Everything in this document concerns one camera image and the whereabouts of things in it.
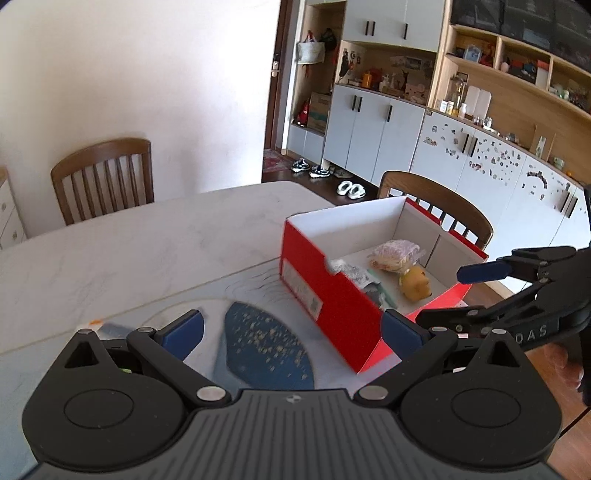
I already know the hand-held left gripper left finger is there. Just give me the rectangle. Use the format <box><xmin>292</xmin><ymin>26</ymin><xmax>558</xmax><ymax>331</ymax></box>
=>
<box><xmin>58</xmin><ymin>310</ymin><xmax>232</xmax><ymax>409</ymax></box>

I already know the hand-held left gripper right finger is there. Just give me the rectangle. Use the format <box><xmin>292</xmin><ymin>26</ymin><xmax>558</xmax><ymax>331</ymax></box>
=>
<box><xmin>353</xmin><ymin>309</ymin><xmax>529</xmax><ymax>409</ymax></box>

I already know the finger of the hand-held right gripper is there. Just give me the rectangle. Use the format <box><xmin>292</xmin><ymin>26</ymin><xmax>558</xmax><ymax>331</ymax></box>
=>
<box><xmin>457</xmin><ymin>246</ymin><xmax>578</xmax><ymax>284</ymax></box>
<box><xmin>414</xmin><ymin>302</ymin><xmax>513</xmax><ymax>337</ymax></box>

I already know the yellow plush toy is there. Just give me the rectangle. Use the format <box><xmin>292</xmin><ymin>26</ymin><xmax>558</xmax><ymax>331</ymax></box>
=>
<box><xmin>398</xmin><ymin>264</ymin><xmax>435</xmax><ymax>302</ymax></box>

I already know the white green snack bag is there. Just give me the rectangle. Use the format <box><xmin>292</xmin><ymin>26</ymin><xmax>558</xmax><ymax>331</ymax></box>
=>
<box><xmin>329</xmin><ymin>258</ymin><xmax>399</xmax><ymax>311</ymax></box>

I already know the clear plastic snack bag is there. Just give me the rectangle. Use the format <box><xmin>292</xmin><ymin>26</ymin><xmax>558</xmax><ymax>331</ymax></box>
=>
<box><xmin>369</xmin><ymin>240</ymin><xmax>426</xmax><ymax>274</ymax></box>

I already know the red cardboard box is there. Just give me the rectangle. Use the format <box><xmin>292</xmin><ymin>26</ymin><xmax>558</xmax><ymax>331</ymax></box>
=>
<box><xmin>280</xmin><ymin>196</ymin><xmax>490</xmax><ymax>374</ymax></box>

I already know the white marble desktop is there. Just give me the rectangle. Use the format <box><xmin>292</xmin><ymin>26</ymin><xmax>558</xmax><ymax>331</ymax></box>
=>
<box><xmin>0</xmin><ymin>180</ymin><xmax>402</xmax><ymax>467</ymax></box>

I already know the person's right hand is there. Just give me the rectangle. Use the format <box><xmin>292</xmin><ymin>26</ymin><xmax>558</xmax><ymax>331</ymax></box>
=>
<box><xmin>542</xmin><ymin>344</ymin><xmax>585</xmax><ymax>393</ymax></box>

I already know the brown wooden chair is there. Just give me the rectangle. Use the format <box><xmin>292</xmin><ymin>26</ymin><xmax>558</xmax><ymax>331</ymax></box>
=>
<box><xmin>51</xmin><ymin>137</ymin><xmax>155</xmax><ymax>226</ymax></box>
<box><xmin>376</xmin><ymin>171</ymin><xmax>494</xmax><ymax>252</ymax></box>

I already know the red rug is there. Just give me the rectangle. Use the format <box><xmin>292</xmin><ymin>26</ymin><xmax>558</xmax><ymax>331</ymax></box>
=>
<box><xmin>262</xmin><ymin>150</ymin><xmax>296</xmax><ymax>174</ymax></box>

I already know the white sideboard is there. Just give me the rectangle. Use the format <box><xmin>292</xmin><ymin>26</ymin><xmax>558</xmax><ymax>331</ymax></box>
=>
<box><xmin>0</xmin><ymin>166</ymin><xmax>27</xmax><ymax>250</ymax></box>

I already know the brown door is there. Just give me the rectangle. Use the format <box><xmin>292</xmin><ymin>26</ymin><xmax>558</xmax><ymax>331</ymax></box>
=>
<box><xmin>263</xmin><ymin>0</ymin><xmax>287</xmax><ymax>153</ymax></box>

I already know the white tote bag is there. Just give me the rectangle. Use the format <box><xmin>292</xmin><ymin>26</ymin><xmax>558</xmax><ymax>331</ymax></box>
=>
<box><xmin>297</xmin><ymin>31</ymin><xmax>326</xmax><ymax>65</ymax></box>

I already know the white wood wall cabinet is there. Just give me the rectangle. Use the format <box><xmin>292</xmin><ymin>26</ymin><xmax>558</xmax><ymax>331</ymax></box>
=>
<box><xmin>286</xmin><ymin>0</ymin><xmax>591</xmax><ymax>296</ymax></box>

